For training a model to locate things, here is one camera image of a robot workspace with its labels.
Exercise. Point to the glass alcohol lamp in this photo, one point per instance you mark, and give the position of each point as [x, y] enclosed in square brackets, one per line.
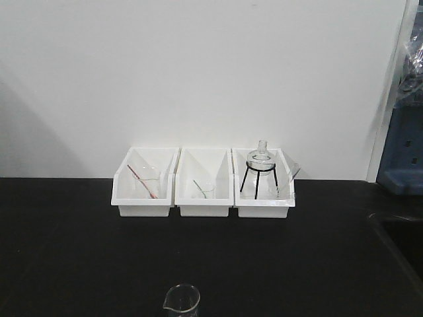
[261, 158]

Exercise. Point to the left white storage bin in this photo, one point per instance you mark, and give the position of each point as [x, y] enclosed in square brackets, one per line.
[123, 194]

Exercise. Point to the clear plastic bag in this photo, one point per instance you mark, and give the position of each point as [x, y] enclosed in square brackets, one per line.
[412, 80]

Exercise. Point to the clear glass plate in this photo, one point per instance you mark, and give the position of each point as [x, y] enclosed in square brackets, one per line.
[283, 189]

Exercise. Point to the black lab sink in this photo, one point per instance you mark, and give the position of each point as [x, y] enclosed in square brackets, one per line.
[402, 236]

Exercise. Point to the black wire tripod stand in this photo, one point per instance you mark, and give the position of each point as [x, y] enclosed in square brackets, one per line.
[256, 180]

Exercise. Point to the white storage bin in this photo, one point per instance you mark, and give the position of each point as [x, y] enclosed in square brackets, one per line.
[267, 205]
[204, 165]
[123, 194]

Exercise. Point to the clear glass beaker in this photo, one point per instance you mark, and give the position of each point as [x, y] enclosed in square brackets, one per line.
[182, 300]

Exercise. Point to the blue plastic container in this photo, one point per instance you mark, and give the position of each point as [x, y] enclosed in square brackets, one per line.
[400, 170]

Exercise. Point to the beaker in left bin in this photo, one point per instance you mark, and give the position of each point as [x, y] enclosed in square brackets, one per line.
[152, 177]

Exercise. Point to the middle white storage bin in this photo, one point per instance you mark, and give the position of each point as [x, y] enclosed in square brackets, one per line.
[204, 165]

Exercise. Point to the red glass stirring rod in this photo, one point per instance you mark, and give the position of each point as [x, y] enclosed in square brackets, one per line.
[151, 193]

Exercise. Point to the small beaker in middle bin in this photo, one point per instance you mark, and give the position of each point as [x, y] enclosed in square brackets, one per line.
[210, 187]

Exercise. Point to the green glass stirring rod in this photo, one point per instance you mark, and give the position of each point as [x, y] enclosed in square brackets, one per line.
[202, 192]

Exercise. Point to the right white storage bin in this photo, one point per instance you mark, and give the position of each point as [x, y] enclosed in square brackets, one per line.
[267, 205]

